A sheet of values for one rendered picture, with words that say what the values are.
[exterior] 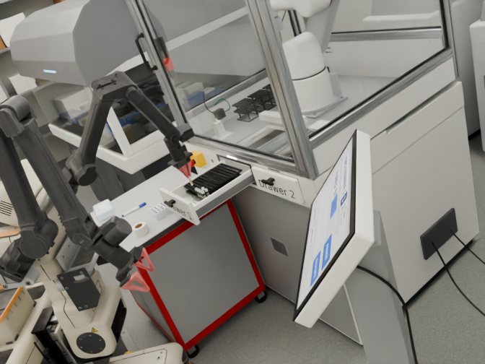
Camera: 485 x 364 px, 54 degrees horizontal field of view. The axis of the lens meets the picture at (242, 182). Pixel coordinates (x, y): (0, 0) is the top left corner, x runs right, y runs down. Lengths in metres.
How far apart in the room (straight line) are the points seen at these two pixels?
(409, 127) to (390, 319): 0.97
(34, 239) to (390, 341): 1.05
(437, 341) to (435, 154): 0.83
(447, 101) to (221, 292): 1.43
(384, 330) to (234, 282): 1.25
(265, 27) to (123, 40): 1.34
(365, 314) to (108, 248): 0.75
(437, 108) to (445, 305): 0.93
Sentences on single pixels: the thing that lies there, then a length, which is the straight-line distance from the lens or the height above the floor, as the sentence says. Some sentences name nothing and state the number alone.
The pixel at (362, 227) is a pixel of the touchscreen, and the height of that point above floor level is 1.19.
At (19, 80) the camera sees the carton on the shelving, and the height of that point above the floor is 1.22.
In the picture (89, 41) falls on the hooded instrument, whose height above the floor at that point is 1.56.
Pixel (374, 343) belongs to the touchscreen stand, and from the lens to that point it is 1.53.
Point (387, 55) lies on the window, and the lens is 2.04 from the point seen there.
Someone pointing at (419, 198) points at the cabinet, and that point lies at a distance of 2.33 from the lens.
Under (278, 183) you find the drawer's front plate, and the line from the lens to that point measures 1.97.
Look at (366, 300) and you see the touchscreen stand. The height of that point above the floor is 0.84.
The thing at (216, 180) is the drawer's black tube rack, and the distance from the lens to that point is 2.15.
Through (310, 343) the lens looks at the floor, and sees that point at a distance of 2.50.
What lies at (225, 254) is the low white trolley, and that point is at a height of 0.44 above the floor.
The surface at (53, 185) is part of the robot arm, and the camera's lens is 1.38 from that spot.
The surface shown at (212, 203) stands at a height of 0.86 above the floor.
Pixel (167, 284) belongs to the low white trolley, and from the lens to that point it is 2.38.
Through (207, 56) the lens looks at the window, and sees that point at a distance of 2.03.
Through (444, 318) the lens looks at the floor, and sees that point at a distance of 2.50.
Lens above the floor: 1.80
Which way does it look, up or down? 26 degrees down
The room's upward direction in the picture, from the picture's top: 20 degrees counter-clockwise
